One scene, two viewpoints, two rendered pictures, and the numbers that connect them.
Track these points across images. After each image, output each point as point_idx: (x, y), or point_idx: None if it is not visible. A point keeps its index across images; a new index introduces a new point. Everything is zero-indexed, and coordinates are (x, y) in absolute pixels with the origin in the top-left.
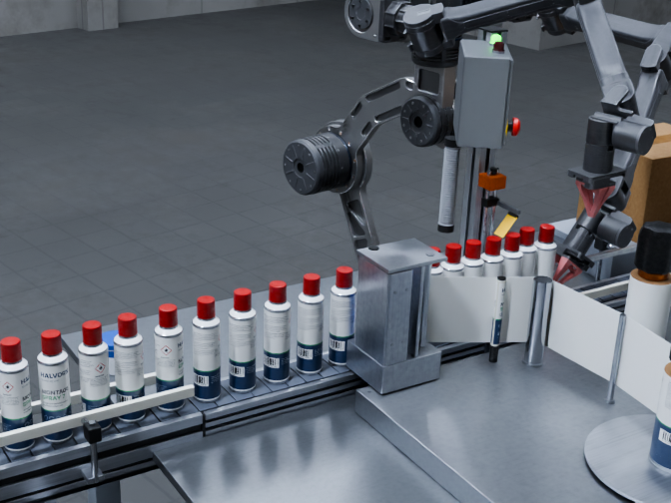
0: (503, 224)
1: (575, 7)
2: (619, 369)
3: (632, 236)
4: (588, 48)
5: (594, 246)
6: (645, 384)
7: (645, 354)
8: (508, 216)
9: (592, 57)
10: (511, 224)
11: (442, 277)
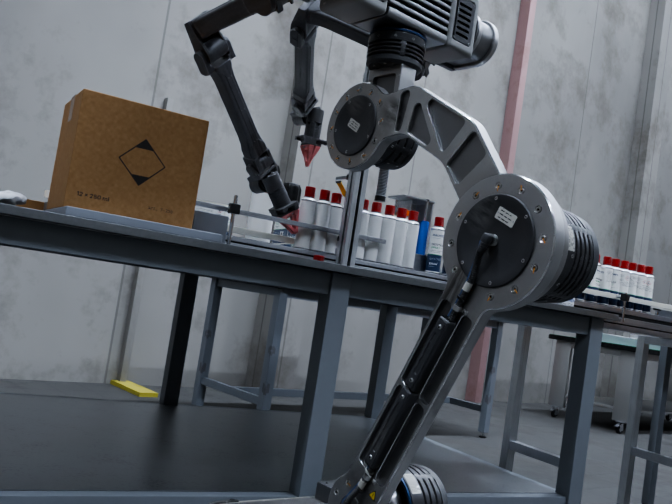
0: (343, 188)
1: (313, 28)
2: (291, 235)
3: (249, 184)
4: (312, 63)
5: (239, 212)
6: (285, 233)
7: (288, 219)
8: (341, 183)
9: (312, 71)
10: (339, 187)
11: (384, 214)
